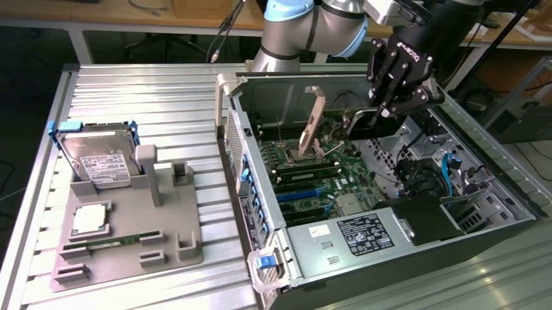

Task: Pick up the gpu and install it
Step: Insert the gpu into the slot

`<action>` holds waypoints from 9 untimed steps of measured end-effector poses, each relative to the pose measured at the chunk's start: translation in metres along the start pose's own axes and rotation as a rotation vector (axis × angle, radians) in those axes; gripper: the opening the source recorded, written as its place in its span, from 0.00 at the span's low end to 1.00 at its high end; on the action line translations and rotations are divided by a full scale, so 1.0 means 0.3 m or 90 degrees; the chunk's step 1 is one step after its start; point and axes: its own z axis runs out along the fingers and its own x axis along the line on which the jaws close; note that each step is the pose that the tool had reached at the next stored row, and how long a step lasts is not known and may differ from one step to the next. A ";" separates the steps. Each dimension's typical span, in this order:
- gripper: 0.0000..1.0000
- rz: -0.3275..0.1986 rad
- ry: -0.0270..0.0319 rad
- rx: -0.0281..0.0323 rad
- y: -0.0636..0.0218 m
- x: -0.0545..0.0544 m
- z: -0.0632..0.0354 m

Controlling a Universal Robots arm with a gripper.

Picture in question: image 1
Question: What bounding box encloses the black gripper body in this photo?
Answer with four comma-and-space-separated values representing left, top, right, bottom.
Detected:
384, 0, 487, 68

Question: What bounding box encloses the black graphics card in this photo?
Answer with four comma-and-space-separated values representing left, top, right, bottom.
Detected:
295, 85, 410, 156

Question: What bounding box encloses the black slanted pole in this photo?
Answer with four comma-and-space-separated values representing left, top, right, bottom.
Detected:
440, 0, 542, 88

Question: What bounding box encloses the metal drive cage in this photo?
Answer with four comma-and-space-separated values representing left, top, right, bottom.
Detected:
358, 109, 436, 159

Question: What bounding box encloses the black desk monitor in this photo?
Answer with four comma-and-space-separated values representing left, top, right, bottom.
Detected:
485, 0, 542, 14

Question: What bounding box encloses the metal socket cover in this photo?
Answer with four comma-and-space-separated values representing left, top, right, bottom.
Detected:
313, 138, 348, 156

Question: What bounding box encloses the green motherboard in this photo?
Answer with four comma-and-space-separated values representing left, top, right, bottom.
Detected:
256, 121, 388, 229

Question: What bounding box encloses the black RAM slot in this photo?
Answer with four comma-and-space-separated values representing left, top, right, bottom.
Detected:
257, 129, 304, 140
256, 122, 309, 133

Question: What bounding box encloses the CPU socket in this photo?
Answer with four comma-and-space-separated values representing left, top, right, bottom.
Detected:
280, 141, 322, 168

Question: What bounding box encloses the black installed RAM stick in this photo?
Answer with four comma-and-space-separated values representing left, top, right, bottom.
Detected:
275, 166, 342, 185

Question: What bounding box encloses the silver chipset heatsink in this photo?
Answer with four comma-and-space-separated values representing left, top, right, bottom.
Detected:
334, 194, 363, 216

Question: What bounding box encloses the metal disk bay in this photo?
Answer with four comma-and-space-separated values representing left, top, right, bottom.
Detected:
438, 187, 525, 234

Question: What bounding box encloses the blue expansion slot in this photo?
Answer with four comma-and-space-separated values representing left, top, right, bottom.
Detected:
275, 189, 323, 203

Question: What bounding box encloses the blue card retainer strip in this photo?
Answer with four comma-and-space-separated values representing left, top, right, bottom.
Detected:
239, 154, 271, 251

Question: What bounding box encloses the black expansion slot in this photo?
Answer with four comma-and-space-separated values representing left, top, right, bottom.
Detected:
284, 214, 327, 227
281, 206, 324, 218

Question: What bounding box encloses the silver power supply unit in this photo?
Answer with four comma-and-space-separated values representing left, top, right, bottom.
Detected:
277, 206, 416, 280

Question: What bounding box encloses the open black PC case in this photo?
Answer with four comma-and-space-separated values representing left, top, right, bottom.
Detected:
213, 69, 545, 310

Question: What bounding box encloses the hard disk in blue caddy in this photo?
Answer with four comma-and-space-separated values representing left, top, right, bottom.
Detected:
45, 118, 141, 191

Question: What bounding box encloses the grey parts rack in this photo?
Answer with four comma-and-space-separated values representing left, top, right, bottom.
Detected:
49, 144, 205, 294

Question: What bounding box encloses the green RAM stick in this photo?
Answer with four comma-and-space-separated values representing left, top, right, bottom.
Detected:
62, 229, 158, 252

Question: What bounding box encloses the silver CPU chip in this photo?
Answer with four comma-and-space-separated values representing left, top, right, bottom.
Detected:
70, 204, 108, 234

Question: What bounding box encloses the black wire loop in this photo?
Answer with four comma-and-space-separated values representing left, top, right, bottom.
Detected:
334, 91, 370, 112

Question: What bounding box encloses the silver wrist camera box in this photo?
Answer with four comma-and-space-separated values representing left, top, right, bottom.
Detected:
363, 0, 434, 27

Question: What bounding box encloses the wooden desk white frame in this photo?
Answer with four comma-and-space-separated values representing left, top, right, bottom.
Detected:
0, 0, 265, 65
363, 9, 552, 93

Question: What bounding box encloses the blue wire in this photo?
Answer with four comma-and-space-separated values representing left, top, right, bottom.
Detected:
439, 150, 465, 198

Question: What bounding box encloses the black cable bundle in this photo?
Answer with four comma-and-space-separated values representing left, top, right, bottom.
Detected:
392, 156, 447, 198

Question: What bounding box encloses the arm cable with sleeve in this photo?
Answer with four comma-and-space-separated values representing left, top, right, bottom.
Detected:
205, 0, 247, 64

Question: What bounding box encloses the grey case handle blue latch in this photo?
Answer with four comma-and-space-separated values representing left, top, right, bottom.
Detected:
247, 247, 288, 293

